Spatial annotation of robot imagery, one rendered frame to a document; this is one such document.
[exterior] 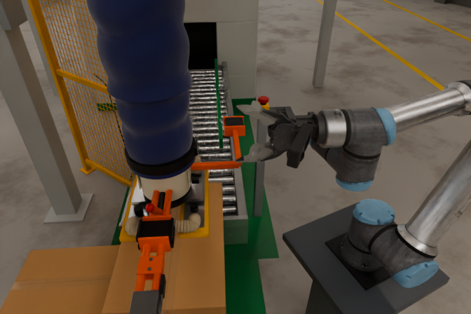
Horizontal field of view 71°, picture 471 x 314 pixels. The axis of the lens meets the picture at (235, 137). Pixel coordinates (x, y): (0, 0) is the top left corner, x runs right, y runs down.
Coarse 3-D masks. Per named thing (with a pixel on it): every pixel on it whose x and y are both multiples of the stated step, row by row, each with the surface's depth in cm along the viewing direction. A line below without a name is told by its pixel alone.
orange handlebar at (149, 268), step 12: (240, 156) 122; (192, 168) 118; (204, 168) 118; (216, 168) 119; (228, 168) 119; (156, 192) 106; (168, 192) 106; (156, 204) 103; (168, 204) 102; (144, 252) 88; (144, 264) 84; (156, 264) 84; (144, 276) 82; (156, 276) 82; (156, 288) 79
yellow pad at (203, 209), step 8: (192, 176) 130; (200, 176) 130; (208, 176) 132; (208, 184) 127; (208, 192) 124; (208, 200) 120; (184, 208) 116; (192, 208) 113; (200, 208) 116; (208, 208) 117; (184, 216) 113; (200, 216) 113; (208, 216) 114; (200, 224) 110; (208, 224) 111; (192, 232) 108; (200, 232) 108; (208, 232) 108
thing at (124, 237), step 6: (132, 192) 123; (144, 204) 118; (132, 210) 115; (138, 210) 112; (144, 210) 115; (126, 216) 114; (132, 216) 113; (138, 216) 113; (120, 234) 108; (126, 234) 107; (120, 240) 107; (126, 240) 107; (132, 240) 107
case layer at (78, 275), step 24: (24, 264) 166; (48, 264) 166; (72, 264) 166; (96, 264) 166; (24, 288) 155; (48, 288) 155; (72, 288) 155; (96, 288) 155; (0, 312) 146; (24, 312) 146; (48, 312) 146; (72, 312) 146; (96, 312) 146
